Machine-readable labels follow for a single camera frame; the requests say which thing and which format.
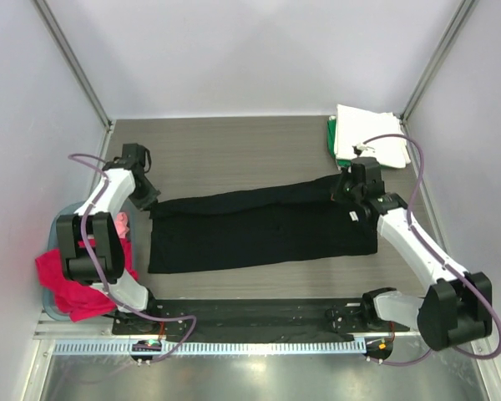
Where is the black t-shirt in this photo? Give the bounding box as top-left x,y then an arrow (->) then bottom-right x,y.
148,175 -> 378,274

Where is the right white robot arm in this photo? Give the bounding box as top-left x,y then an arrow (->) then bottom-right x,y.
331,168 -> 493,351

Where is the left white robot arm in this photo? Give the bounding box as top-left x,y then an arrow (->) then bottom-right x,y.
55,143 -> 161,333

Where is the blue plastic basket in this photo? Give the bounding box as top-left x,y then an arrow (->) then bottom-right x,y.
43,200 -> 139,322

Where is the pink t-shirt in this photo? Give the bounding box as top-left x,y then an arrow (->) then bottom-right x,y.
114,211 -> 129,239

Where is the folded green t-shirt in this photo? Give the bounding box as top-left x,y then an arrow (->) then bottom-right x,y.
326,115 -> 350,170

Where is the red t-shirt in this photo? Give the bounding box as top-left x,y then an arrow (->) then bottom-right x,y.
35,248 -> 116,322

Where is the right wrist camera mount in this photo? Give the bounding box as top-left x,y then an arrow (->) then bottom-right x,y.
350,144 -> 382,185

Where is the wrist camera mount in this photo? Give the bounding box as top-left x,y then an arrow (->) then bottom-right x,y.
113,143 -> 152,173
350,144 -> 382,185

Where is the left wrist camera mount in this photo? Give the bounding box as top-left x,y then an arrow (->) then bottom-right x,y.
113,143 -> 152,173

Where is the aluminium rail bracket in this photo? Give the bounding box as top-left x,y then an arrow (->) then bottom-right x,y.
391,322 -> 420,336

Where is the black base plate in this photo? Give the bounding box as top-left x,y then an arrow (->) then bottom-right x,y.
110,297 -> 402,336

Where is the slotted cable duct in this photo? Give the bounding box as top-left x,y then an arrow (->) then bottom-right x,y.
53,338 -> 367,357

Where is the left aluminium frame post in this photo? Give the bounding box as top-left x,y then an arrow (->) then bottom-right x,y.
32,0 -> 113,131

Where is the aluminium frame post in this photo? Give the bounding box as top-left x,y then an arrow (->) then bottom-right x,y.
399,0 -> 478,124
32,0 -> 113,131

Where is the right aluminium frame post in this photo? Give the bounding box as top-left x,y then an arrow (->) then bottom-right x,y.
399,0 -> 478,124

